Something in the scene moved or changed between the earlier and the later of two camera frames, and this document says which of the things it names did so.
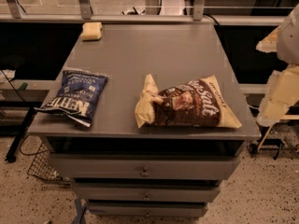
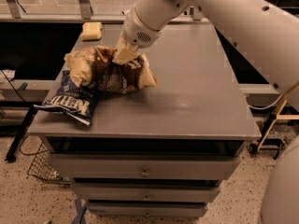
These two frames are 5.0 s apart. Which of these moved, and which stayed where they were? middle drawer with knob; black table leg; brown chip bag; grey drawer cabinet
Moved: brown chip bag
Stayed: black table leg; grey drawer cabinet; middle drawer with knob
